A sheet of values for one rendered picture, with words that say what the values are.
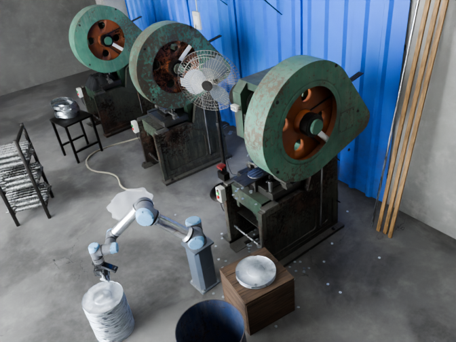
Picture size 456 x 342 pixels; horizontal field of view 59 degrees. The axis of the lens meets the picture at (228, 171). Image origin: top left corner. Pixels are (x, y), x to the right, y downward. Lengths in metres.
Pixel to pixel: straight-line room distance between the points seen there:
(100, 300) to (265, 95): 1.82
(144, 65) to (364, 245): 2.54
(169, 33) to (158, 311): 2.43
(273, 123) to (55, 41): 7.12
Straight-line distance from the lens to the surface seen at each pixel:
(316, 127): 2.63
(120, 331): 3.20
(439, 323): 3.32
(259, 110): 2.42
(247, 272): 2.95
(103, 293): 3.12
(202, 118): 4.59
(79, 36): 5.44
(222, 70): 3.58
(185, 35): 4.02
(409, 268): 3.61
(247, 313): 2.89
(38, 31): 9.00
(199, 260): 3.12
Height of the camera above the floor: 2.54
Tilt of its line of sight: 33 degrees down
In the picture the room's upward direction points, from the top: 7 degrees counter-clockwise
